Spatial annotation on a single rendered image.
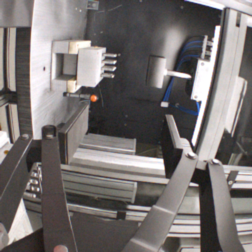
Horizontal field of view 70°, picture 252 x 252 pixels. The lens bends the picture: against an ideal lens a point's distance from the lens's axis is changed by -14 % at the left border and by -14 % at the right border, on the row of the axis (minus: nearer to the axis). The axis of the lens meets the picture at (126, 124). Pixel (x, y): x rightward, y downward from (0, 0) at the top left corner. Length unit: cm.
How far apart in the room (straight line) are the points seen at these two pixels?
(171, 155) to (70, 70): 49
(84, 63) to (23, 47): 17
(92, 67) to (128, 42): 32
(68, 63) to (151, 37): 35
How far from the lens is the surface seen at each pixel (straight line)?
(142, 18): 82
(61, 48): 53
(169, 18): 83
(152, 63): 57
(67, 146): 16
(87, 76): 53
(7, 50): 162
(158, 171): 49
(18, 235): 61
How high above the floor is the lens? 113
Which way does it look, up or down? 1 degrees down
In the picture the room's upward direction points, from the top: 98 degrees clockwise
